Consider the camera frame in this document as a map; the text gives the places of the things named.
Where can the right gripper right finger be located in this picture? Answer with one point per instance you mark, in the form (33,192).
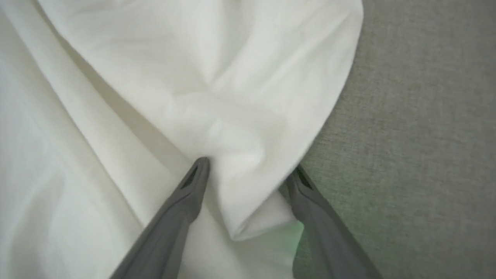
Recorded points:
(329,248)

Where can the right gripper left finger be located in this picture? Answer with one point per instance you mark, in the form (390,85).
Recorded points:
(166,240)

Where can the black and white shirt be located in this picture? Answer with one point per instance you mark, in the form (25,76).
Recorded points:
(135,77)

